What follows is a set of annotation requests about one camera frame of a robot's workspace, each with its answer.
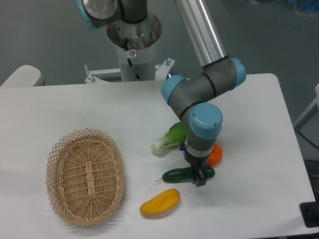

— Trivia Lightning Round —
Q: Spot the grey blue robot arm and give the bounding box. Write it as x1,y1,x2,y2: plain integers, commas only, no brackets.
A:
77,0,246,186

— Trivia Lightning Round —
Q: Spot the blue bag top right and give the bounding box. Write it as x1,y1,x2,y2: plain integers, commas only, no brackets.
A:
287,0,319,16

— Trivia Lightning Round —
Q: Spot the white chair armrest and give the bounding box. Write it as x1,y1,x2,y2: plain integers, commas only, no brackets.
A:
0,65,45,89

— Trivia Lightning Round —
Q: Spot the orange tangerine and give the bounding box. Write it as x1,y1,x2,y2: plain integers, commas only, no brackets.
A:
206,143,223,167

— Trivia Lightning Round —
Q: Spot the dark green cucumber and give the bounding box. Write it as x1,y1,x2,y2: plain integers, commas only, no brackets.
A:
161,166,215,183

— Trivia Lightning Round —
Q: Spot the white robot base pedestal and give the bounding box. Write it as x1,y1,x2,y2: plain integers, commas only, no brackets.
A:
85,12,175,84

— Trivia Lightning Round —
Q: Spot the yellow orange mango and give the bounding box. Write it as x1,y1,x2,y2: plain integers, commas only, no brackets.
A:
140,189,180,217

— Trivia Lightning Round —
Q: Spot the white metal frame right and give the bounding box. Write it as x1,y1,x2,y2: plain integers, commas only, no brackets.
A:
293,84,319,132

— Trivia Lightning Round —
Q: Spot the black device at table edge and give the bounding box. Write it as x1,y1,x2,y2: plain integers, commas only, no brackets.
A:
300,202,319,228

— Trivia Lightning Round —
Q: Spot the oval wicker basket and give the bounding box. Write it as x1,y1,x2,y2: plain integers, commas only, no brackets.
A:
46,128,125,227

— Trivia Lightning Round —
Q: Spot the green bok choy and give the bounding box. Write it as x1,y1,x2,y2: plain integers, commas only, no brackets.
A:
151,122,187,155

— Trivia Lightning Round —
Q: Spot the black cable on pedestal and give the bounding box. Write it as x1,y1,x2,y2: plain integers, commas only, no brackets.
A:
124,37,143,82

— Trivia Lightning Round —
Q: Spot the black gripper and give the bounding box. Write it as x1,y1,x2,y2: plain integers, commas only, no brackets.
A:
180,141,212,187

